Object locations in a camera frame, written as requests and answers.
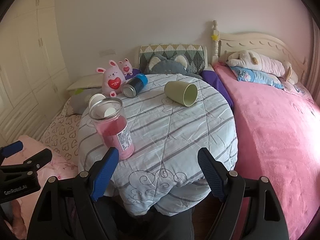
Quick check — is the black trousers leg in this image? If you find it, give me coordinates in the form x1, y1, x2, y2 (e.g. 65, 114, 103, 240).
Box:
95, 196, 195, 239

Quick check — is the patchwork quilted pillow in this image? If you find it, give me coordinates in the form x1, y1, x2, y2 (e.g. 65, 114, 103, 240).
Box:
134, 44, 208, 74

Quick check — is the cream wooden headboard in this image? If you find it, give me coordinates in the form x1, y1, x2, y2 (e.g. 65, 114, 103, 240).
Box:
211, 20, 308, 83

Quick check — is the cream wardrobe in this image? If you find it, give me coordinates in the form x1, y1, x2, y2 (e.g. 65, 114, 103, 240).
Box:
1, 0, 71, 144

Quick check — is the green plastic cup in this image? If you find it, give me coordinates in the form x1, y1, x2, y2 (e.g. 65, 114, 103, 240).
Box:
164, 81, 198, 107

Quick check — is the dark blue metal can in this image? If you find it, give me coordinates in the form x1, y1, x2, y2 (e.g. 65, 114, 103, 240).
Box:
122, 73, 148, 98

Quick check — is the person's left hand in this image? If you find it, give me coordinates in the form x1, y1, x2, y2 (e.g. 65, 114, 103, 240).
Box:
10, 200, 27, 239

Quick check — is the small pink bunny toy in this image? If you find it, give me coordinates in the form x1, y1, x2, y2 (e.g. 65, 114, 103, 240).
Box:
119, 58, 133, 77

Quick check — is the white paper cup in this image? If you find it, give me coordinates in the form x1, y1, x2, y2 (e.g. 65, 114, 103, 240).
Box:
89, 94, 119, 120

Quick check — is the pink curtain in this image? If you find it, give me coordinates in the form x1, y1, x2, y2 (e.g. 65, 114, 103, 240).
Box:
307, 20, 319, 99

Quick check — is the striped light blue quilt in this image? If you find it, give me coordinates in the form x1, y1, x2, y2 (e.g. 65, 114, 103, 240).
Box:
77, 73, 238, 217

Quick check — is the heart pattern bed sheet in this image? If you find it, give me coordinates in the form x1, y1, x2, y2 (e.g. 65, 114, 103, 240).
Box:
40, 99, 81, 165

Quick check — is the folded pink quilt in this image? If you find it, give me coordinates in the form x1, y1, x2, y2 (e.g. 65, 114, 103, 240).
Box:
2, 135, 78, 187

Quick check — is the pink fleece blanket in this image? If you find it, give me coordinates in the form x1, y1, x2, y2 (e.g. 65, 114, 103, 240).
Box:
214, 63, 319, 239

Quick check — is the purple cushion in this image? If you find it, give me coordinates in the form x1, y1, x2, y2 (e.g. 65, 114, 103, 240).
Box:
201, 70, 234, 109

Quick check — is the clear jar pink label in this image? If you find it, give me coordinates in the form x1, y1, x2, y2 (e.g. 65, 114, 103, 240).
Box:
89, 98, 135, 160

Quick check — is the blue cartoon pillow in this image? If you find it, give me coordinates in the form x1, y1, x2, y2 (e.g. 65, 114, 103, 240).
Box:
230, 67, 284, 89

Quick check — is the grey flower pillow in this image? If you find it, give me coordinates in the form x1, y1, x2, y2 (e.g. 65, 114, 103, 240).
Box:
67, 93, 93, 116

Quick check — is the grey mouse plush cushion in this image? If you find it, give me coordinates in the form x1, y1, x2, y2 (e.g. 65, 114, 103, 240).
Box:
144, 54, 203, 80

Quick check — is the white dog plush toy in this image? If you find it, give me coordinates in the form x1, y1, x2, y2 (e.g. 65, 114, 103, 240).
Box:
227, 50, 298, 85

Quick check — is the large pink bunny toy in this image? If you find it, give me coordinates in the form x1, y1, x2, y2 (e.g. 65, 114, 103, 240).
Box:
95, 60, 125, 98

